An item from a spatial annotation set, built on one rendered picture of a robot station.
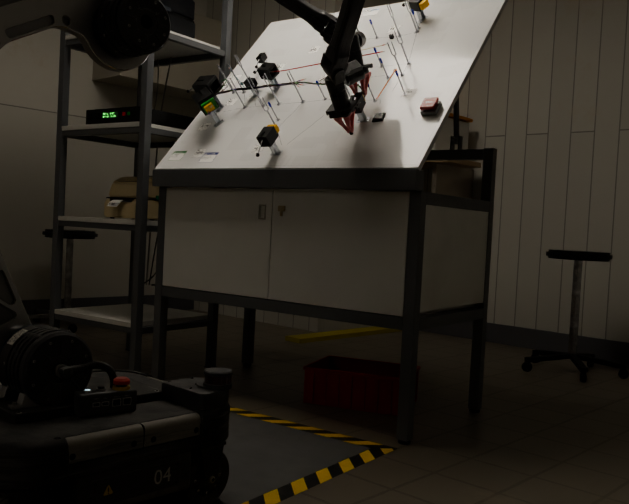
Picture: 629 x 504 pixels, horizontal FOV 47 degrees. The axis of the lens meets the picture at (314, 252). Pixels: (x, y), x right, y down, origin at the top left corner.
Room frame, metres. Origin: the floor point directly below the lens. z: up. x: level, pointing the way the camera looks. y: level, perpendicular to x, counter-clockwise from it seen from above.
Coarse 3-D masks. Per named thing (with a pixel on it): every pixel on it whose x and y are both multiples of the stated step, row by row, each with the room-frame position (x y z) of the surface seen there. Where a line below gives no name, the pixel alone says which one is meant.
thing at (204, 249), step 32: (192, 192) 2.83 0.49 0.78; (224, 192) 2.74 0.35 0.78; (256, 192) 2.65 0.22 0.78; (192, 224) 2.83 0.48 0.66; (224, 224) 2.73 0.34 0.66; (256, 224) 2.64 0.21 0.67; (192, 256) 2.82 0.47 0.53; (224, 256) 2.73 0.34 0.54; (256, 256) 2.64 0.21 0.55; (192, 288) 2.82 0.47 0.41; (224, 288) 2.72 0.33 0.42; (256, 288) 2.63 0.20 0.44
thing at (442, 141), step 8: (448, 120) 4.41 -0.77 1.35; (464, 120) 4.54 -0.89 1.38; (472, 120) 4.59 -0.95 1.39; (448, 128) 4.41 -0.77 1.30; (464, 128) 4.55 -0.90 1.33; (440, 136) 4.35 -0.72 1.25; (448, 136) 4.42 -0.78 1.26; (464, 136) 4.55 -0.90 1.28; (440, 144) 4.36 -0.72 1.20; (448, 144) 4.42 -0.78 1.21; (456, 144) 4.49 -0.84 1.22; (464, 144) 4.56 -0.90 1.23
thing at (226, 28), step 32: (224, 0) 3.31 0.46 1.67; (64, 32) 3.25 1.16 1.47; (224, 32) 3.31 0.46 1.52; (64, 64) 3.25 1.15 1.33; (160, 64) 3.55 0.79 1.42; (224, 64) 3.30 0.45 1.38; (64, 96) 3.26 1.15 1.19; (64, 128) 3.24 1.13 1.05; (96, 128) 3.11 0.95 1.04; (128, 128) 2.99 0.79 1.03; (160, 128) 3.05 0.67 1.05; (64, 160) 3.27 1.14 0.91; (64, 192) 3.27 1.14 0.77; (64, 224) 3.23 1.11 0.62; (96, 224) 3.10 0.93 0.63; (128, 224) 2.98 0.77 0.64; (64, 320) 3.21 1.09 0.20; (96, 320) 3.08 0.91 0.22; (128, 320) 3.01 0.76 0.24; (192, 320) 3.24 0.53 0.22
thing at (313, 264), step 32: (288, 192) 2.56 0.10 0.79; (320, 192) 2.48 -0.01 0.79; (352, 192) 2.41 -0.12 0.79; (384, 192) 2.34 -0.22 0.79; (288, 224) 2.56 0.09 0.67; (320, 224) 2.48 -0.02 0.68; (352, 224) 2.40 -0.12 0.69; (384, 224) 2.33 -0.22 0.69; (288, 256) 2.55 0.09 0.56; (320, 256) 2.47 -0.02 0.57; (352, 256) 2.40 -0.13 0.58; (384, 256) 2.33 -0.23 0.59; (288, 288) 2.55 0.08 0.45; (320, 288) 2.47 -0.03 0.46; (352, 288) 2.39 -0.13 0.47; (384, 288) 2.32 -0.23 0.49
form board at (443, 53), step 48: (432, 0) 2.97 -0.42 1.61; (480, 0) 2.81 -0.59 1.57; (288, 48) 3.20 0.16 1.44; (384, 48) 2.85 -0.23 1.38; (432, 48) 2.70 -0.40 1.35; (480, 48) 2.57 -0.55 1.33; (240, 96) 3.06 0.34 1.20; (288, 96) 2.89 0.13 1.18; (384, 96) 2.60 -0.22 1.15; (432, 96) 2.48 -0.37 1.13; (192, 144) 2.93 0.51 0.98; (240, 144) 2.78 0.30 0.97; (288, 144) 2.63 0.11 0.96; (336, 144) 2.51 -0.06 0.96; (384, 144) 2.39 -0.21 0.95; (432, 144) 2.31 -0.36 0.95
